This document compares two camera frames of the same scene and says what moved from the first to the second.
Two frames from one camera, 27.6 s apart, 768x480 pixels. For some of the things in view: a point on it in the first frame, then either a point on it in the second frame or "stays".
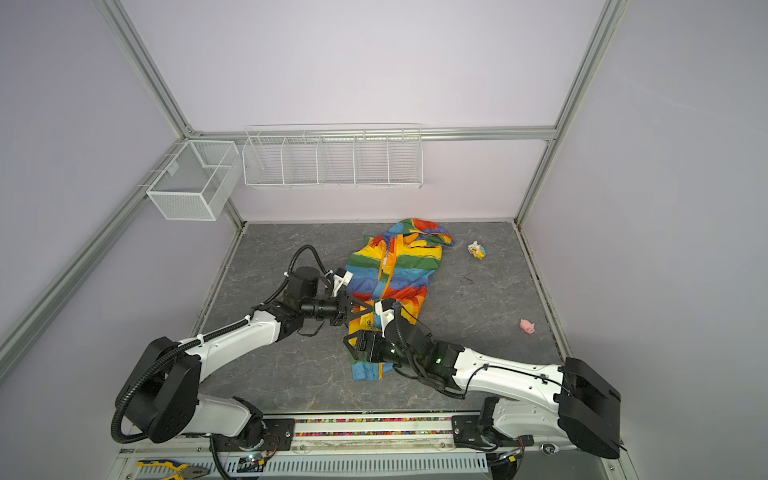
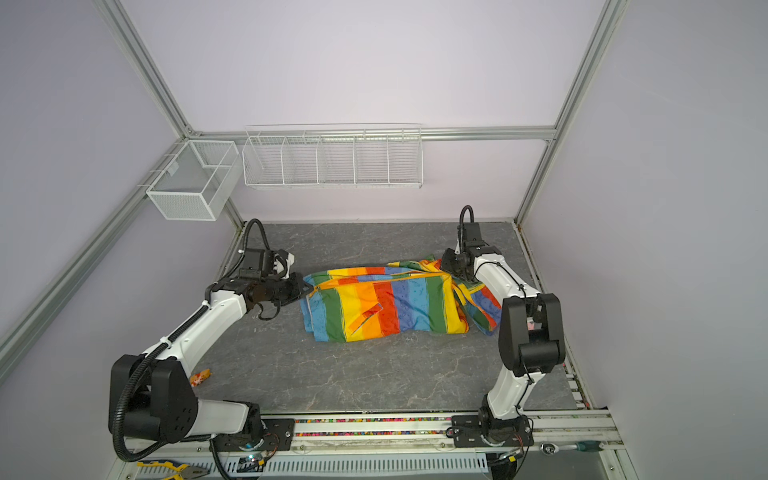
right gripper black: [369, 337] to [447, 264]
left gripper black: [344, 307] to [297, 292]
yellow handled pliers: [185, 470] stays
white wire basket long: [338, 155] stays
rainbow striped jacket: [393, 264] to [403, 297]
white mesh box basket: [196, 181] stays
